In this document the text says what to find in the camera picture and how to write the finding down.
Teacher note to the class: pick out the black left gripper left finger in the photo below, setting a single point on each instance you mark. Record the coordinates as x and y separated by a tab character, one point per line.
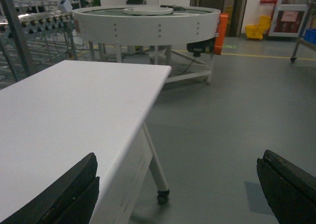
71	199

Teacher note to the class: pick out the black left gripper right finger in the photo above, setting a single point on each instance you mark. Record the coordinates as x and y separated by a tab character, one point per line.
289	190

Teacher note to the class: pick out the orange control box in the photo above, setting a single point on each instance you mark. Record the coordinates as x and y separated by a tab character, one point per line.
221	30

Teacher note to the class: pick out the yellow mop bucket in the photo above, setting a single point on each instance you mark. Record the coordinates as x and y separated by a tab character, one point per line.
257	31

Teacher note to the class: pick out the roller conveyor rack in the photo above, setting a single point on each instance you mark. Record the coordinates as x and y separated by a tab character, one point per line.
34	34

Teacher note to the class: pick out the round white conveyor table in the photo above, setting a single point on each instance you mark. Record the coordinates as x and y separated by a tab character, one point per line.
146	25

